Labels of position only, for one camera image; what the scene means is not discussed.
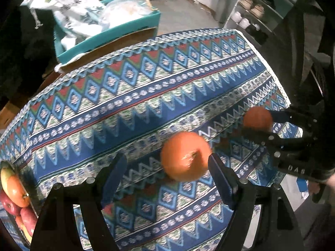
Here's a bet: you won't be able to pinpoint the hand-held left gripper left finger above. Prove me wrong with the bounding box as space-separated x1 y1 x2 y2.
30 152 128 251

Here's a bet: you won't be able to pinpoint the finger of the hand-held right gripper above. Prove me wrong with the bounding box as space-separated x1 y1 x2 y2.
271 106 316 127
239 128 304 155

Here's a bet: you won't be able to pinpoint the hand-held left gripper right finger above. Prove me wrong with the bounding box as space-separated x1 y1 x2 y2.
207 153 305 251

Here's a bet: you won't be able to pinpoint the large orange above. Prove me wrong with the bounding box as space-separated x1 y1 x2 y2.
160 131 212 181

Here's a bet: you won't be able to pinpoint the bowl of apples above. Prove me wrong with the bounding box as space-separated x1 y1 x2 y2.
0 161 40 246

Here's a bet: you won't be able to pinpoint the red apple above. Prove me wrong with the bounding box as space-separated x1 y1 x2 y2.
0 190 21 216
20 206 38 237

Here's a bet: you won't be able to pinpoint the yellow pear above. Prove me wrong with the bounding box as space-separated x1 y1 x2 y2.
22 227 33 243

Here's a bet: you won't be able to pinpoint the yellow-green apple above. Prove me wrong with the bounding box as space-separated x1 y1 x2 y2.
0 167 15 194

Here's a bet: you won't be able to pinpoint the metal shoe rack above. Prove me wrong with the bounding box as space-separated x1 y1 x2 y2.
222 0 309 45

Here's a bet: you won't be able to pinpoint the patterned blue tablecloth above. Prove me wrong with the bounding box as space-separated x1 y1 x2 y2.
0 27 304 251

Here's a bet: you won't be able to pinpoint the white shoes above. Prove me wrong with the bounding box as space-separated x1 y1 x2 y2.
232 12 252 28

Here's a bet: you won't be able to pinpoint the beige shoes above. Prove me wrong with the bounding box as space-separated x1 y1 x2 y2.
239 0 265 16

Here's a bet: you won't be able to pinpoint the teal box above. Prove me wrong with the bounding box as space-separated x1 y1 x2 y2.
54 0 161 63

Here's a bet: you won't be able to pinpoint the clear plastic bag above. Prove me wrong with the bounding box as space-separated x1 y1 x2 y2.
98 0 153 29

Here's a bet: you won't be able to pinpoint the white printed bag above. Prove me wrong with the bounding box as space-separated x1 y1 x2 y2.
21 0 105 50

